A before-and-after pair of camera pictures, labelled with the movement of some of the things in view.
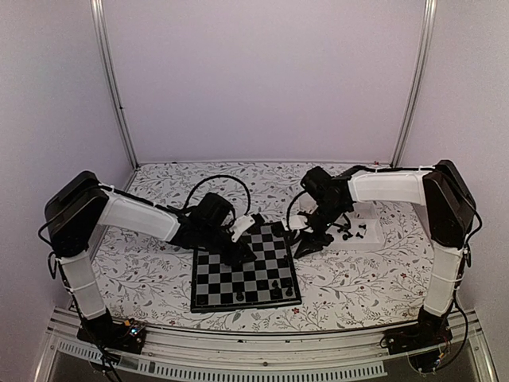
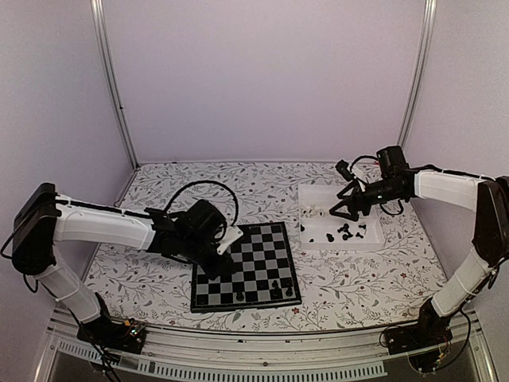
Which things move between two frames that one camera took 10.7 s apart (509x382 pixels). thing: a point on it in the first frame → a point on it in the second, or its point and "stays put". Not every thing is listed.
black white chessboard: x=270 y=280 stays put
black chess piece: x=276 y=294 stays put
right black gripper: x=312 y=243 → x=352 y=207
